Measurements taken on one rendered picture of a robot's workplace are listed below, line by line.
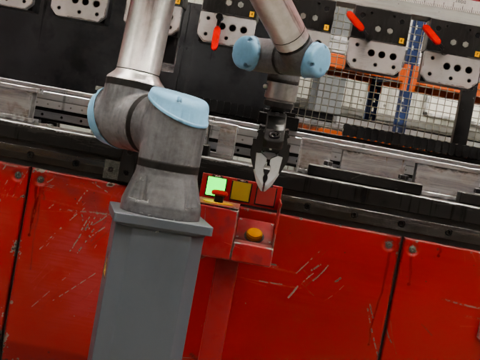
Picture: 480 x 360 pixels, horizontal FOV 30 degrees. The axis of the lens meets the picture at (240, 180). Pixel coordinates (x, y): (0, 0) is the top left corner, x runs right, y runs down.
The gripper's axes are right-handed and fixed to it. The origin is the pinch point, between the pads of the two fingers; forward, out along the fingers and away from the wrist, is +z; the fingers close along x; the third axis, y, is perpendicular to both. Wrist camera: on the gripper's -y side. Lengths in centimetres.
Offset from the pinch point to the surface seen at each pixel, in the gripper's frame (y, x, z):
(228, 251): -6.4, 5.3, 15.4
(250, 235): -0.4, 1.0, 11.9
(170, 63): 36, 30, -23
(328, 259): 17.2, -19.7, 17.9
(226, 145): 32.1, 11.6, -4.6
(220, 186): 9.9, 10.3, 3.2
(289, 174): 19.2, -6.1, -1.5
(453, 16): 33, -41, -49
